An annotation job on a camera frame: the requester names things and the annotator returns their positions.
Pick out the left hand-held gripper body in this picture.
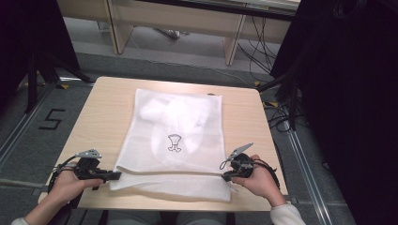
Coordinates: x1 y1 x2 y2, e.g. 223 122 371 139
74 148 105 181

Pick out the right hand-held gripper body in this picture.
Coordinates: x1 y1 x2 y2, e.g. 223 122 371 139
227 142 255 180

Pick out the white mesh laundry bag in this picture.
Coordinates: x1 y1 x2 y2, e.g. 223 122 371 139
108 88 235 203

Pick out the person's right hand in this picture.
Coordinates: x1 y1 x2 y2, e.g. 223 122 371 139
231 154 287 208

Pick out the person's left hand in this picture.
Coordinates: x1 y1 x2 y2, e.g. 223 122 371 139
46 167 106 208

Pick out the person's right leg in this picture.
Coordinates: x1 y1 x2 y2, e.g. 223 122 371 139
177 211 229 225

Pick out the person's leg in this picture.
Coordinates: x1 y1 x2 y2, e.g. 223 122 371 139
177 211 229 225
107 210 162 225

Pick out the person's left leg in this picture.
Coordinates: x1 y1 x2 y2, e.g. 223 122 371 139
107 210 162 225

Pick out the black metal stand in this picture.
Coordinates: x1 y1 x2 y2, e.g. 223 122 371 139
24 51 96 114
257 70 302 131

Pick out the white garment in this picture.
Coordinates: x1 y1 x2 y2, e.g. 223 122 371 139
139 95 214 170

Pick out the black curtain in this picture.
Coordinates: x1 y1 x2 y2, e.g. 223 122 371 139
270 0 398 225
0 0 81 106

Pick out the light wooden desk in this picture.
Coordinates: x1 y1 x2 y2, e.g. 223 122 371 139
57 0 302 67

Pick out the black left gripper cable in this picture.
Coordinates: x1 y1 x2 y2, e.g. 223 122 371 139
47 154 80 194

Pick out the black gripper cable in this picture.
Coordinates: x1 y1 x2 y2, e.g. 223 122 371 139
47 154 80 194
252 158 282 190

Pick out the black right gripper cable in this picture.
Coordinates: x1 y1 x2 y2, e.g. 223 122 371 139
252 158 282 190

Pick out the black floor cable tangle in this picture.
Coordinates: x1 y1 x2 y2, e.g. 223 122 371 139
263 98 312 134

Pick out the metal floor rail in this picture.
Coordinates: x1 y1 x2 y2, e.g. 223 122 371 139
0 83 55 170
283 123 333 225

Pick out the black hanging cable bundle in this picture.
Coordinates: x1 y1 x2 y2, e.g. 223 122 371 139
237 15 283 83

